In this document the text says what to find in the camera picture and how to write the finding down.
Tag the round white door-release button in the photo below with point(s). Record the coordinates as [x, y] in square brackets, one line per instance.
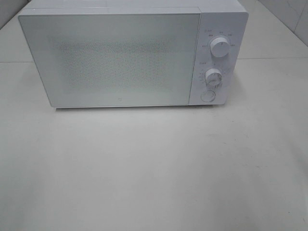
[208, 96]

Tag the white timer knob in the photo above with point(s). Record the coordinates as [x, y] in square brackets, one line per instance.
[213, 77]

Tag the white microwave door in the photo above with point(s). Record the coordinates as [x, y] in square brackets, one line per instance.
[113, 60]

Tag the upper white power knob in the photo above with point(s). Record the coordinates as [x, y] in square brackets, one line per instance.
[219, 47]

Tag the white microwave oven body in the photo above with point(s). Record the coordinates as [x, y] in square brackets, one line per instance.
[218, 18]

